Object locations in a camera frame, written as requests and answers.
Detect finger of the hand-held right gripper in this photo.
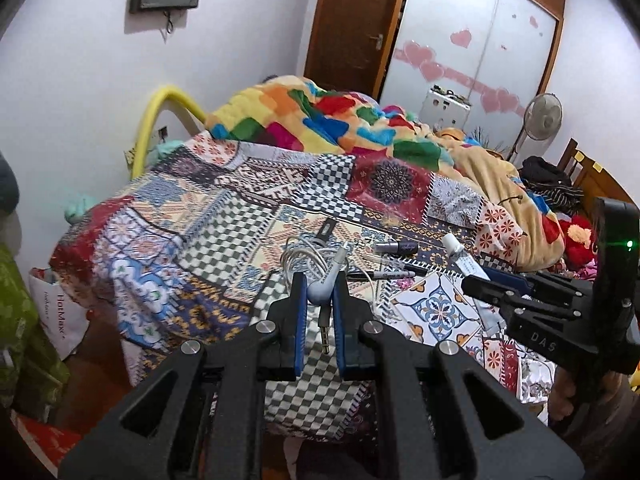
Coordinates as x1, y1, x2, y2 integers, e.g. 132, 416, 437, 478
461, 276, 601, 362
482, 266, 597, 308

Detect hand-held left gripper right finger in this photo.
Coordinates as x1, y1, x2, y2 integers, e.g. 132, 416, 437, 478
333, 272, 585, 480

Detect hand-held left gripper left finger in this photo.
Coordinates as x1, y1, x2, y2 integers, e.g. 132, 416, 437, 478
59, 273, 308, 480

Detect white wired earphones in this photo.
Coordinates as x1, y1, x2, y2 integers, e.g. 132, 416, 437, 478
280, 237, 381, 356

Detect person's right hand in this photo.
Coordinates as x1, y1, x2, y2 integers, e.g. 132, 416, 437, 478
551, 373, 591, 423

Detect white squeeze tube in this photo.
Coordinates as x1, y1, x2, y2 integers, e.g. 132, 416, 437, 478
441, 233, 491, 282

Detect red plush toy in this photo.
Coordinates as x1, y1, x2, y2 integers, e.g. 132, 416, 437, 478
556, 215, 599, 267

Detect black marker pen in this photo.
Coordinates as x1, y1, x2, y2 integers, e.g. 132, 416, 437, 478
345, 268, 417, 281

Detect clear plastic pen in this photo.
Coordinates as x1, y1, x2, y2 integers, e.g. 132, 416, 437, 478
361, 255, 417, 267

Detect black striped clothes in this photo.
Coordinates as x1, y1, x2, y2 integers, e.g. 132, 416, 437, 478
520, 156, 587, 211

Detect patchwork patterned bedsheet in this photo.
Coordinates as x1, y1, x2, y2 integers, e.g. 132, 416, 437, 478
49, 137, 558, 442

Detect standing fan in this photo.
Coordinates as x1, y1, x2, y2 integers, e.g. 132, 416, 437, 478
505, 92, 564, 162

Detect multicoloured fleece blanket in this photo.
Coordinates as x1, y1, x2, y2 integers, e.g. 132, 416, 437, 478
207, 75, 566, 271

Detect white shopping bag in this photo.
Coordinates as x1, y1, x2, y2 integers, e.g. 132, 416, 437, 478
27, 267, 92, 361

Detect wardrobe with pink heart stickers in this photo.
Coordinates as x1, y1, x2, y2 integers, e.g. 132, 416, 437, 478
377, 0, 569, 133

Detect green patterned cloth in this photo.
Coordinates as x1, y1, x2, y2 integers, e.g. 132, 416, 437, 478
0, 242, 71, 411

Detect red patterned cloth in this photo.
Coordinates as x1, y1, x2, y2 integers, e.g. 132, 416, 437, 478
10, 410, 84, 477

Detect brown wooden door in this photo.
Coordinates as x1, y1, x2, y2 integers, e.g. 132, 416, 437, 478
304, 0, 416, 99

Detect grey cloth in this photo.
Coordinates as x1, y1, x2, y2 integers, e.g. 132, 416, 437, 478
0, 152, 21, 217

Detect wooden furniture frame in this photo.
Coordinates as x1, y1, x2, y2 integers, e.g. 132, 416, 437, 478
557, 137, 637, 213

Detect yellow padded bed rail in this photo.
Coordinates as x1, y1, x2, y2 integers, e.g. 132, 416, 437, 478
130, 85, 207, 181

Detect black hanging cord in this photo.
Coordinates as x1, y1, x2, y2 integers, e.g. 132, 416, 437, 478
160, 7, 177, 44

